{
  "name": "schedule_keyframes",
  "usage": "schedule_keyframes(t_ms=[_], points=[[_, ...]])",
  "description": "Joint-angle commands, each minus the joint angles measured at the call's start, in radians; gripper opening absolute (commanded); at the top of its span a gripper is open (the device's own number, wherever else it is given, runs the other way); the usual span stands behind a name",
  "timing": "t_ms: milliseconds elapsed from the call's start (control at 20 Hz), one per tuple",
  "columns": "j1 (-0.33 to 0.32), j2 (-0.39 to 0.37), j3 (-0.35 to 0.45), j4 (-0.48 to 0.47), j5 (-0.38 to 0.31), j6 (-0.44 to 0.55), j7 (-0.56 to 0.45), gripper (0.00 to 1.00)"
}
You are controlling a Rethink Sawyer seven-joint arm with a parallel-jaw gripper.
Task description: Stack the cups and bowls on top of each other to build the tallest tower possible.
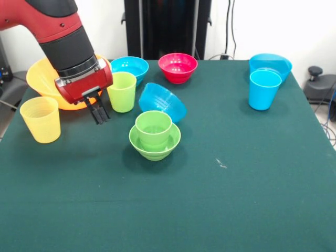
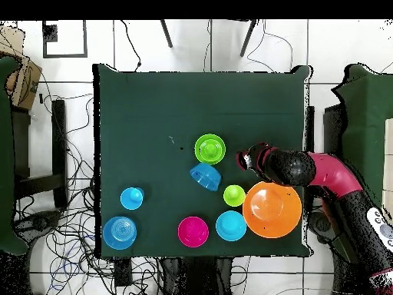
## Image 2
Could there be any dark green tablecloth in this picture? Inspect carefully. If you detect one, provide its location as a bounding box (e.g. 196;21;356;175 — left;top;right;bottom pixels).
92;63;314;259

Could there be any brown cardboard box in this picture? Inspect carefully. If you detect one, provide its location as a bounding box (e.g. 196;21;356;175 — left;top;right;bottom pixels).
5;56;43;111

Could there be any black tripod leg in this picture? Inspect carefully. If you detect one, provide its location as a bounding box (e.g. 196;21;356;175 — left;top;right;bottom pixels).
239;19;259;58
159;19;173;49

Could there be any black bench frame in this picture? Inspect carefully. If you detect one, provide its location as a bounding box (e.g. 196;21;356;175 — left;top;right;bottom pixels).
12;99;68;210

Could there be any green cloth side table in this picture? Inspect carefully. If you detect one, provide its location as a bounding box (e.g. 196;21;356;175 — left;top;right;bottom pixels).
0;56;28;256
331;63;393;210

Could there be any black knobbed floor stand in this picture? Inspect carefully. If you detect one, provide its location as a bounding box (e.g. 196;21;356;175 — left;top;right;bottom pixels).
31;211;61;233

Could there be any pale cardboard box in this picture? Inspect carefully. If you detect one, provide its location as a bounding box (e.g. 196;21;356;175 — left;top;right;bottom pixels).
0;24;25;59

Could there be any pink plastic bowl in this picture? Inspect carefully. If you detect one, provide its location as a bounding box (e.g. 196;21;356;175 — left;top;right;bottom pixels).
177;216;210;249

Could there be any grey floor stand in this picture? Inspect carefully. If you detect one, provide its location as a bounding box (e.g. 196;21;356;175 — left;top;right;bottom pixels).
309;211;339;244

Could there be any black power adapter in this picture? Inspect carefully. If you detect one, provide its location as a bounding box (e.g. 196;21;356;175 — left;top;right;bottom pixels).
114;258;134;287

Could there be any blue plastic bowl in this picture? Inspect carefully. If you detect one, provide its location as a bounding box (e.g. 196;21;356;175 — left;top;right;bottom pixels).
102;216;138;250
189;162;223;192

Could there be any green plastic bowl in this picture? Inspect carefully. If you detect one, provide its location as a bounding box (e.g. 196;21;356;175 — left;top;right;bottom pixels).
194;133;226;166

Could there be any black equipment cabinet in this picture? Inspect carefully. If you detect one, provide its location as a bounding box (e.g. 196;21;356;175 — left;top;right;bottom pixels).
322;104;346;154

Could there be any white box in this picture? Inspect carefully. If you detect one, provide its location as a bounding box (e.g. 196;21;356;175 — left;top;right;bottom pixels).
382;118;393;216

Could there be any cyan plastic bowl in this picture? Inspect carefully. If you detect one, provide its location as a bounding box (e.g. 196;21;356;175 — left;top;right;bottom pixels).
215;210;248;243

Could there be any blue plastic cup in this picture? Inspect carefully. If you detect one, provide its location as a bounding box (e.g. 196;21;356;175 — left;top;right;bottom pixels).
120;186;145;211

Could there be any large orange plastic bowl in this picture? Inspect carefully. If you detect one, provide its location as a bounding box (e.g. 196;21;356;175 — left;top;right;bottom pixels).
242;181;302;240

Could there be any light green plastic cup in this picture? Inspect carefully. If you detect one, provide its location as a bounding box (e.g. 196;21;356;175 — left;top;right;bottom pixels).
223;184;246;207

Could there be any black floor cable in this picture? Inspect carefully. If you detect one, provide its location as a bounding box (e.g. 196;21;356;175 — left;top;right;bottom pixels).
120;19;142;72

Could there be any black floor frame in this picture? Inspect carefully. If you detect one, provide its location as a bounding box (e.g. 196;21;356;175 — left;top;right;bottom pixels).
41;19;88;58

